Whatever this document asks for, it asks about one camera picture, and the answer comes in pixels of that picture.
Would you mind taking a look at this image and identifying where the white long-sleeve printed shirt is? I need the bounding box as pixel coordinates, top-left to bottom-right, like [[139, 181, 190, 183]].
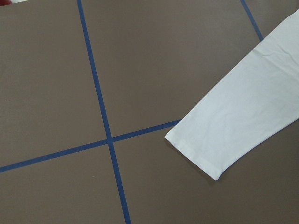
[[165, 13, 299, 180]]

